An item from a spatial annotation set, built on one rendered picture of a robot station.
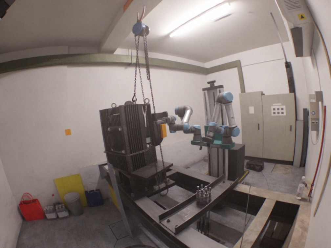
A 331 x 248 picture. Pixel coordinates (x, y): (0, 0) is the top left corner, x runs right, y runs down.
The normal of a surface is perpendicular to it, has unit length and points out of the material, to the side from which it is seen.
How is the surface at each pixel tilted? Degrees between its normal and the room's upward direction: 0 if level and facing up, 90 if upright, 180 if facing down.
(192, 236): 0
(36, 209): 86
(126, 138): 90
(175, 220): 0
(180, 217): 0
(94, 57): 90
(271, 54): 90
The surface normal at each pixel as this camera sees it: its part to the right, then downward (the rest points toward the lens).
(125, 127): 0.79, -0.03
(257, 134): -0.79, 0.14
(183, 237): -0.11, -0.99
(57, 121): 0.61, 0.00
